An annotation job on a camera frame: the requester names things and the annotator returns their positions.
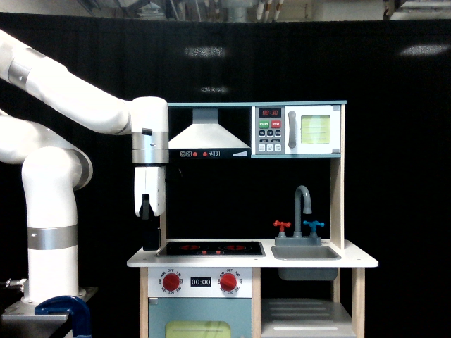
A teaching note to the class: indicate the grey toy sink basin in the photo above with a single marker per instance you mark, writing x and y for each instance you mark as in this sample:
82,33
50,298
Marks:
306,253

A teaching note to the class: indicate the white knob panel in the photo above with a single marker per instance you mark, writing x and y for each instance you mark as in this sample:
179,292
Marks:
200,282

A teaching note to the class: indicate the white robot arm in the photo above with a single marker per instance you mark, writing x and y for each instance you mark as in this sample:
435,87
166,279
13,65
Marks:
53,169

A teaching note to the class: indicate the right red oven knob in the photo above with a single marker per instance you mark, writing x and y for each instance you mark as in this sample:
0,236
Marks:
228,282

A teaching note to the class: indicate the grey microwave control panel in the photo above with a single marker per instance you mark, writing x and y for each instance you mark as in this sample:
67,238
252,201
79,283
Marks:
268,136

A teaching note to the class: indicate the black toy stovetop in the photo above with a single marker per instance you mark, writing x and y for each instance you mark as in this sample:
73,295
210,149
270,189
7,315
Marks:
212,248

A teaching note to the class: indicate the blue c-clamp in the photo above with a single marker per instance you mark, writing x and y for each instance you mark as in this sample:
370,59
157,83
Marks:
73,306

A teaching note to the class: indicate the blue tap handle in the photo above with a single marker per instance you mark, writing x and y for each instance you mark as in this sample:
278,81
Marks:
313,225

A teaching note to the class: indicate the red tap handle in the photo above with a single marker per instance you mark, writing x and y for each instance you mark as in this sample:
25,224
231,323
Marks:
281,226

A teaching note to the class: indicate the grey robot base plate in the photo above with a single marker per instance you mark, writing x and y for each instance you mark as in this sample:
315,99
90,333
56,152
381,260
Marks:
24,309

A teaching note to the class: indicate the silver range hood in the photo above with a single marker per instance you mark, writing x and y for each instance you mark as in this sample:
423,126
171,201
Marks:
206,139

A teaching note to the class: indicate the light blue oven door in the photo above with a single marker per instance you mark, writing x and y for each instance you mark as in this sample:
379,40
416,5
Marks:
200,317

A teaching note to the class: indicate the grey lower shelf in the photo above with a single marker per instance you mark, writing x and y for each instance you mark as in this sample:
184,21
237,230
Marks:
304,318

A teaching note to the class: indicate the metal cable connector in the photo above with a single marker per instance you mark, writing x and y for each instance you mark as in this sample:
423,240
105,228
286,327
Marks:
18,284

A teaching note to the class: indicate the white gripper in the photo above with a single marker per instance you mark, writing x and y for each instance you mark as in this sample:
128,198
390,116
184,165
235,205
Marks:
150,197

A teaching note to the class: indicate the left red oven knob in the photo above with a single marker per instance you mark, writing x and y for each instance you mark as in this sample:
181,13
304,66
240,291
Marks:
171,282

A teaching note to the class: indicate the wooden toy kitchen frame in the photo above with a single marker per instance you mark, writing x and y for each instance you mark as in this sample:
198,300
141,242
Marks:
238,199

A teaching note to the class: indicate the red oven knob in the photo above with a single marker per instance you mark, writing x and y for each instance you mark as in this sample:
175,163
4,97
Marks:
171,282
228,282

